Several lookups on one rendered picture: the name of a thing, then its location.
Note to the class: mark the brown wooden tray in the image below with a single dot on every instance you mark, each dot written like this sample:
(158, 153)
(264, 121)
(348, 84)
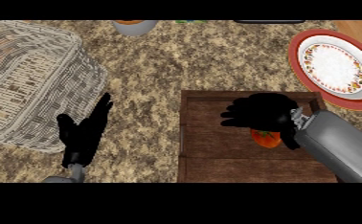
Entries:
(227, 157)

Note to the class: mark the white plate with floral rim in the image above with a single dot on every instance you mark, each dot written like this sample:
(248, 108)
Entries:
(336, 66)

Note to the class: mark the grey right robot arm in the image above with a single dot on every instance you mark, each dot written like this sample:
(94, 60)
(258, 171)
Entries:
(330, 145)

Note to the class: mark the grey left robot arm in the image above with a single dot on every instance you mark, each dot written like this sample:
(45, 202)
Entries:
(72, 173)

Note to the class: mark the white wicker basket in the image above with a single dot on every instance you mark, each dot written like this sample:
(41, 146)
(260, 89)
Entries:
(42, 84)

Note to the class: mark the red round placemat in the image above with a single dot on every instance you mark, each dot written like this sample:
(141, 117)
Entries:
(302, 74)

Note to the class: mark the grey pot with orange contents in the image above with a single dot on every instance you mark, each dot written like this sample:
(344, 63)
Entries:
(135, 26)

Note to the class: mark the green object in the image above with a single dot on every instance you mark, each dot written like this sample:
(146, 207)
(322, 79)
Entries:
(192, 21)

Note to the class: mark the red tomato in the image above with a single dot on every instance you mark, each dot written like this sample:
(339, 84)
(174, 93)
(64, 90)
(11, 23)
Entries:
(267, 138)

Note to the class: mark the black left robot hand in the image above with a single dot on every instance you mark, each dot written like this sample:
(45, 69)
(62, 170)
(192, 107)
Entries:
(84, 132)

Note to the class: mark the pale wooden board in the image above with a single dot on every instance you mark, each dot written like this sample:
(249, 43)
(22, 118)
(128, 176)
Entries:
(351, 28)

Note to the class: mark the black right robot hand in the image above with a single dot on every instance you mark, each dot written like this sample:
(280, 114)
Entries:
(262, 111)

